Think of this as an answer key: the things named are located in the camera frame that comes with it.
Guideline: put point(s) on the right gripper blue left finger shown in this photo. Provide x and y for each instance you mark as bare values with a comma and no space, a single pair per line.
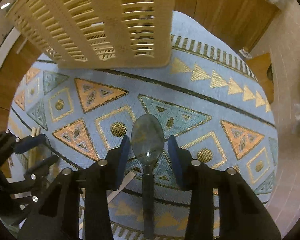
115,168

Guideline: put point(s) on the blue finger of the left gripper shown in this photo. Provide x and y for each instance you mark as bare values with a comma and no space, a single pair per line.
25,144
43,166

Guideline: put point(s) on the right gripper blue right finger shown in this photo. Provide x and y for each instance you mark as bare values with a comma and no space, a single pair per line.
181,164

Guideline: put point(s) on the wooden chopstick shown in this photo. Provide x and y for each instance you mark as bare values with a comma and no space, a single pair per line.
127,179
32,153

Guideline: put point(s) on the grey translucent spoon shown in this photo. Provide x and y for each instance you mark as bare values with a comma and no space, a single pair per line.
147,144

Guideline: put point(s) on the blue patterned table mat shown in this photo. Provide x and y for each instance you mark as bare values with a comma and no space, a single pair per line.
206,97

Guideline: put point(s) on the wooden cutting board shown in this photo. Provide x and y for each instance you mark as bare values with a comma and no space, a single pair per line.
262,69

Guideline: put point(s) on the beige plastic utensil basket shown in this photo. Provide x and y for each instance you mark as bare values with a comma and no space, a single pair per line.
98,34

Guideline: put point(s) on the wooden base cabinets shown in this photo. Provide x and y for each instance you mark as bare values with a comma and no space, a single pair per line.
239,23

